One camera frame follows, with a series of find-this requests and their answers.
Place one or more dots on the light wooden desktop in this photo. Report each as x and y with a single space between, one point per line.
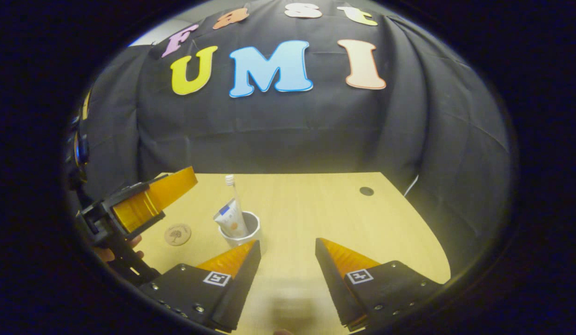
316 204

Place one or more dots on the round cork coaster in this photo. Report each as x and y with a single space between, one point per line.
177 234

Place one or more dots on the clear beige toothbrush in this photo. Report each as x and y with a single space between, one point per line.
230 180

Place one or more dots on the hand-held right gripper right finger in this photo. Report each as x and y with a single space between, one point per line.
332 284

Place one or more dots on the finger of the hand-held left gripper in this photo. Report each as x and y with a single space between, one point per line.
144 209

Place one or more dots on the black backdrop cloth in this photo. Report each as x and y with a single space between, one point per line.
292 135

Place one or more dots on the white toothpaste tube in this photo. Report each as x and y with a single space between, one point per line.
232 221

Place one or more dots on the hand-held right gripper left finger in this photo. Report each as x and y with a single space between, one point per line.
237 288

